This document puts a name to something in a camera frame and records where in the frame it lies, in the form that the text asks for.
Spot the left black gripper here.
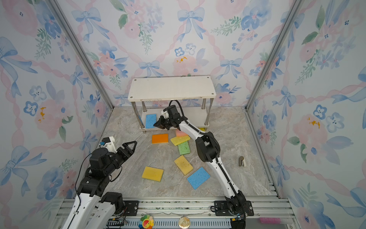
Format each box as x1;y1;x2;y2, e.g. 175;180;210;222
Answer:
104;140;136;177

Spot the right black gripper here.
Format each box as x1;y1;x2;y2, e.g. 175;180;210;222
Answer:
152;117;173;131

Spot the blue sponge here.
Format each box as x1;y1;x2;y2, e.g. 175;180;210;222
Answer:
145;114;157;129
187;167;210;190

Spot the blue sponge front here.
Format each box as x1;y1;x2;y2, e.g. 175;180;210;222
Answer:
187;167;210;190

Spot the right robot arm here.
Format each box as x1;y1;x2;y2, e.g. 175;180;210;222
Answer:
153;114;250;216

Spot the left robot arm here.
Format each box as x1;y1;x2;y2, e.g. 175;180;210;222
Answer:
63;137;139;229

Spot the white two-tier metal shelf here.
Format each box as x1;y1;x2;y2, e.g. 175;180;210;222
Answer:
128;75;216;131

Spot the orange sponge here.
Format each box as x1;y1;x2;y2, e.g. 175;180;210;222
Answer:
151;134;169;144

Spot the pink sponge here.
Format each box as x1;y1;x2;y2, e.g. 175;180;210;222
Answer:
175;129;187;137

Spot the light yellow cellulose sponge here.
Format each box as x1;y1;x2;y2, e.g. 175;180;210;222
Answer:
170;135;191;146

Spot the green sponge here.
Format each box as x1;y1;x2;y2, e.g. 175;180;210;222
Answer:
178;141;191;155

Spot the colourful flower toy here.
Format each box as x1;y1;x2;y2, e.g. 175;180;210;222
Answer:
138;215;154;229

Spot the small grey stapler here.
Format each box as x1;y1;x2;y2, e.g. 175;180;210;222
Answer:
238;156;246;167

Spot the round gold badge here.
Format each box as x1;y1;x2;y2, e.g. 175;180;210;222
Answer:
178;216;191;229

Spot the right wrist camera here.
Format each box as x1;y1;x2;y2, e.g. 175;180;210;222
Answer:
161;105;180;119

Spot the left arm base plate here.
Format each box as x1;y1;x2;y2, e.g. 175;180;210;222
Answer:
98;199;140;217

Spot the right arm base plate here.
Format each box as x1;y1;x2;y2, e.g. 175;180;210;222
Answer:
210;200;254;217

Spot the left aluminium frame post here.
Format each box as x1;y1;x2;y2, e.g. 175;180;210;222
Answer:
46;0;114;110

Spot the aluminium frame post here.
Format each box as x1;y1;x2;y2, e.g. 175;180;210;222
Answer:
46;0;114;110
245;0;303;112

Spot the aluminium front rail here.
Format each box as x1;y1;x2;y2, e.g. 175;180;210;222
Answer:
50;196;300;229

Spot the right aluminium frame post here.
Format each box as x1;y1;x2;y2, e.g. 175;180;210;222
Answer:
245;0;303;112

